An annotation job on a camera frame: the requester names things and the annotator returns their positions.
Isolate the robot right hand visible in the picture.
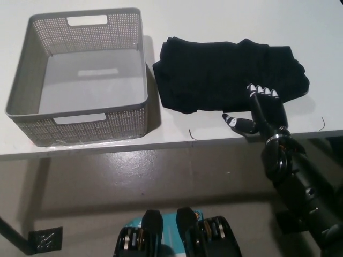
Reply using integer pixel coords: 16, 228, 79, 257
221, 83, 292, 139

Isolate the black table leg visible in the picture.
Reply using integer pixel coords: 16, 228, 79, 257
0, 215, 31, 250
308, 136, 343, 173

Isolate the clear tape strip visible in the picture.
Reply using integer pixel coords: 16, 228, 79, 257
47, 137, 136, 148

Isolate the robot body block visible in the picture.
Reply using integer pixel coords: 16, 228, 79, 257
115, 209, 165, 257
175, 207, 237, 257

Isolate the grey perforated plastic basket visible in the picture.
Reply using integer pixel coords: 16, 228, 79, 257
4, 7, 149, 147

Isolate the robot right body block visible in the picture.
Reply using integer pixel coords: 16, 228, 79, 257
175, 207, 237, 257

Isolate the black t-shirt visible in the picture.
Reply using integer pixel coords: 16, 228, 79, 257
152, 36, 311, 116

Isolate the robot left body block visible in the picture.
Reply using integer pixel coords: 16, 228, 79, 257
115, 209, 165, 257

